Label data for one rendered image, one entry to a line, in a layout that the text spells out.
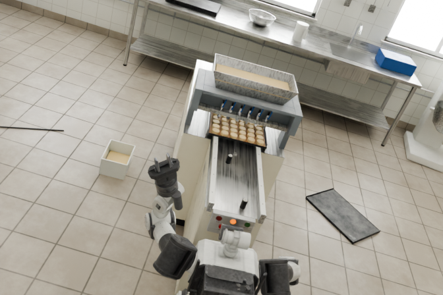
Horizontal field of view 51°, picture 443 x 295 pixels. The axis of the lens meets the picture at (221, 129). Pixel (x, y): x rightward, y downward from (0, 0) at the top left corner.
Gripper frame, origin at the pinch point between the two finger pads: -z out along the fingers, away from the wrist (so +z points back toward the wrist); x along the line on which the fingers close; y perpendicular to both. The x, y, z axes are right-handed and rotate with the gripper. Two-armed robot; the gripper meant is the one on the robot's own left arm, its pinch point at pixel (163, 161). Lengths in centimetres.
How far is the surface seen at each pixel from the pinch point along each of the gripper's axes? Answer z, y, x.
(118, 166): 162, -135, -2
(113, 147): 171, -164, 2
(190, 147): 106, -82, 42
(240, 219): 83, -6, 39
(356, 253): 219, -2, 150
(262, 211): 81, -5, 51
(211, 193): 75, -24, 30
